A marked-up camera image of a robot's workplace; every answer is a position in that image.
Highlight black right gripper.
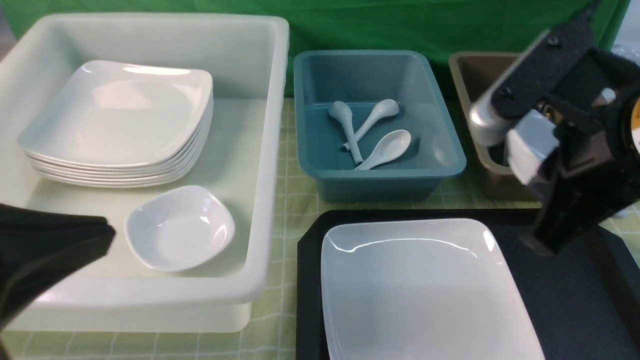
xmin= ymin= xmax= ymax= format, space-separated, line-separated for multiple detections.
xmin=517 ymin=47 xmax=640 ymax=257

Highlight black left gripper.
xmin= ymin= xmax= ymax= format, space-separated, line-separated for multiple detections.
xmin=0 ymin=203 xmax=117 ymax=329

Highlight small white bowl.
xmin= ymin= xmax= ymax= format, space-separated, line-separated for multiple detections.
xmin=505 ymin=109 xmax=559 ymax=188
xmin=124 ymin=185 xmax=236 ymax=273

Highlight white ceramic soup spoon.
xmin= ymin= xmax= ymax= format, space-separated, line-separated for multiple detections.
xmin=327 ymin=101 xmax=364 ymax=166

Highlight large white square plate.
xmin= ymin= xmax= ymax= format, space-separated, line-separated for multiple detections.
xmin=320 ymin=218 xmax=545 ymax=360

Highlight clear plastic bags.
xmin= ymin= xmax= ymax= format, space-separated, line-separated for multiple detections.
xmin=611 ymin=44 xmax=640 ymax=67

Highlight brown plastic bin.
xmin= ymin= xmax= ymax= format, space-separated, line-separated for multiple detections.
xmin=448 ymin=51 xmax=537 ymax=202

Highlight stack of white square plates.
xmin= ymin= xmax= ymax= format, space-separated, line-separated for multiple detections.
xmin=17 ymin=60 xmax=214 ymax=189

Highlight green backdrop cloth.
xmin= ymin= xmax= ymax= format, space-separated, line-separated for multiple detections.
xmin=1 ymin=0 xmax=590 ymax=97

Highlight large white plastic tub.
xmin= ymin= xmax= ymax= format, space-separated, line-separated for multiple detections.
xmin=0 ymin=13 xmax=290 ymax=333

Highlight white spoon upside down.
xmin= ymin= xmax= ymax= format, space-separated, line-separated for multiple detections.
xmin=331 ymin=99 xmax=400 ymax=142

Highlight white spoon lower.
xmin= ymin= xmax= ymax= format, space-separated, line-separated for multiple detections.
xmin=354 ymin=129 xmax=412 ymax=171

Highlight black serving tray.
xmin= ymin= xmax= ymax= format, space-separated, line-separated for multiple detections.
xmin=295 ymin=208 xmax=639 ymax=360

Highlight teal plastic bin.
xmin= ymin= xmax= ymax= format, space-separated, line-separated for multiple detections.
xmin=294 ymin=50 xmax=467 ymax=203

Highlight green checkered tablecloth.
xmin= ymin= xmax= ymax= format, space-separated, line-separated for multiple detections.
xmin=0 ymin=97 xmax=640 ymax=360

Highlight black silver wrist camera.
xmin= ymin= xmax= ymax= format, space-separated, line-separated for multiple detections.
xmin=467 ymin=0 xmax=601 ymax=147

